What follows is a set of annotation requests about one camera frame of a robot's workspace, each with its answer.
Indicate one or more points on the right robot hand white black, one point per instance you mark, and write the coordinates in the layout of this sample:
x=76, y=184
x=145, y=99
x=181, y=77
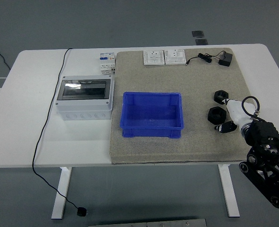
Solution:
x=236, y=111

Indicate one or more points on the large black hex nut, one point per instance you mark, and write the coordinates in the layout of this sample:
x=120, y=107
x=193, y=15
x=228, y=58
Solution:
x=216, y=116

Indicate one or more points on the small black hex nut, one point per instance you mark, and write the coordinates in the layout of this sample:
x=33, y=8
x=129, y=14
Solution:
x=219, y=95

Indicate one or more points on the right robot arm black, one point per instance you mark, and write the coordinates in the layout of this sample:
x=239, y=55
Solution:
x=262, y=132

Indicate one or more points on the blue plastic box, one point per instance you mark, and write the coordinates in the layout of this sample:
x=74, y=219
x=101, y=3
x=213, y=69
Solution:
x=151, y=113

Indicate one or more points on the grey distribution box clear lid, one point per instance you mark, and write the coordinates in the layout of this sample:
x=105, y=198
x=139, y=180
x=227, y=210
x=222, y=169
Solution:
x=82, y=104

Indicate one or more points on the black power adapter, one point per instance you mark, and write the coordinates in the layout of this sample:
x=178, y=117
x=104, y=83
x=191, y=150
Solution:
x=225, y=60

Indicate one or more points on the dark floor plate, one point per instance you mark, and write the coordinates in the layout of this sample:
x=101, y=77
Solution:
x=201, y=41
x=198, y=33

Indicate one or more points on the white table leg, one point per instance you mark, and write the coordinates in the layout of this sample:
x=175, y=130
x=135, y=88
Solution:
x=228, y=189
x=61, y=194

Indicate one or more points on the grey-brown mat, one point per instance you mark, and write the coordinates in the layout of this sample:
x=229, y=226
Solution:
x=153, y=78

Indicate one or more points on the white socket panel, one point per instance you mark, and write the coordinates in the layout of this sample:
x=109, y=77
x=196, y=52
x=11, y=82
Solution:
x=153, y=57

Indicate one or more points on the white circuit breaker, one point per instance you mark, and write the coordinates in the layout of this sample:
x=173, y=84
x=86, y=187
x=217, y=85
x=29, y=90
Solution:
x=106, y=63

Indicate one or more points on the white switch panel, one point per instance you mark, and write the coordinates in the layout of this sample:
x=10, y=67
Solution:
x=175, y=56

